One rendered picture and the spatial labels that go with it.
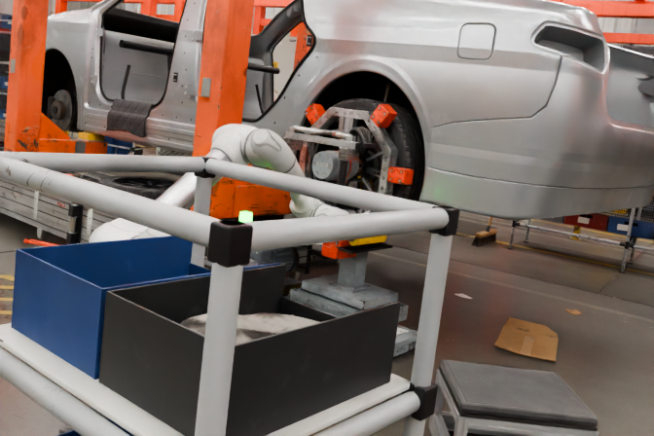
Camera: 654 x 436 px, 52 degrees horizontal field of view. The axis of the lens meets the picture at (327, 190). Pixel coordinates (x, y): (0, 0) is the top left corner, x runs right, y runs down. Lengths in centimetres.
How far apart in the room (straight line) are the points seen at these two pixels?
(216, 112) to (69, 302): 237
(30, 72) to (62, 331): 399
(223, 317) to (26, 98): 429
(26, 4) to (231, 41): 194
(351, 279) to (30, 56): 263
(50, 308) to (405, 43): 248
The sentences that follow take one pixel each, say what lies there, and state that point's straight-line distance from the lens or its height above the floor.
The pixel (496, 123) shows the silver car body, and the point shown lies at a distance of 289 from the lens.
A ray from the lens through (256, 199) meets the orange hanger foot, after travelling 342.
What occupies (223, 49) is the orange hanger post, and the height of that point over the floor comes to 132.
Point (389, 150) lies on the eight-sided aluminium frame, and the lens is 304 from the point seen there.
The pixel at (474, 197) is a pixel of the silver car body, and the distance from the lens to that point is 293.
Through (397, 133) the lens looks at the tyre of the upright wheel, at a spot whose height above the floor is 103.
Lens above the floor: 111
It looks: 7 degrees down
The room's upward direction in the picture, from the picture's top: 7 degrees clockwise
